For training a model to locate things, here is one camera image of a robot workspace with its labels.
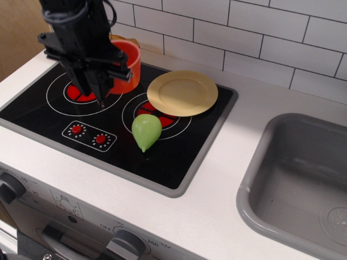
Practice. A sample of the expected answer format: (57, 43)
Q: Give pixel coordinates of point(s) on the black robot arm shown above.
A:
(80, 41)

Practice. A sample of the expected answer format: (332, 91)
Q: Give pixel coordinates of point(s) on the yellow plastic plate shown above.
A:
(182, 93)

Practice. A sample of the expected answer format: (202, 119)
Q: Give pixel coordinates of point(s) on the wooden side panel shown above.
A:
(21, 23)

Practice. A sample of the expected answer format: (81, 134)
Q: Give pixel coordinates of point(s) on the right grey oven knob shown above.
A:
(125, 245)

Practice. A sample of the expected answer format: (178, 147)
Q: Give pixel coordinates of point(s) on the amber transparent pot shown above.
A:
(117, 37)

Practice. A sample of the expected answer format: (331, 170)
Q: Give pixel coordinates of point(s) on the red plastic cup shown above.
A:
(133, 64)

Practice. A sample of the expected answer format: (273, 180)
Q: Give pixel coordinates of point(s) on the grey sink basin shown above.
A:
(294, 189)

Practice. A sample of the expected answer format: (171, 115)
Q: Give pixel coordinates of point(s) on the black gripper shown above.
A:
(81, 36)

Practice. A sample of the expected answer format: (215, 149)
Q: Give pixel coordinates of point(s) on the green plastic pear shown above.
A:
(146, 130)

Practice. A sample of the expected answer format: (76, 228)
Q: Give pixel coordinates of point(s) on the black toy stovetop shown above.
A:
(53, 112)

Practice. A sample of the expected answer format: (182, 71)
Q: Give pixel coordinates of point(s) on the left grey oven knob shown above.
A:
(11, 188)

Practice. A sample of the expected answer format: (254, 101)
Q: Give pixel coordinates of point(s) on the grey oven door handle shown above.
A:
(73, 245)

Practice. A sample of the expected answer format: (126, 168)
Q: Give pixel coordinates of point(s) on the grey oven knob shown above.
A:
(125, 245)
(11, 188)

